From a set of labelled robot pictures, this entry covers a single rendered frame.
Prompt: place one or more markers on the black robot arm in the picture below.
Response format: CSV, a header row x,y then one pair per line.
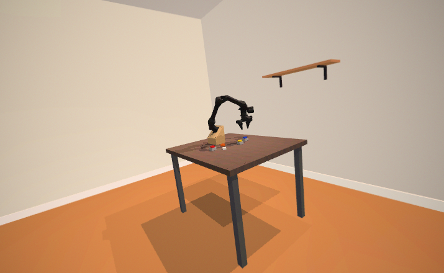
x,y
219,100

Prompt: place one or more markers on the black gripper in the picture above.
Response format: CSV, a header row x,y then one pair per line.
x,y
239,122

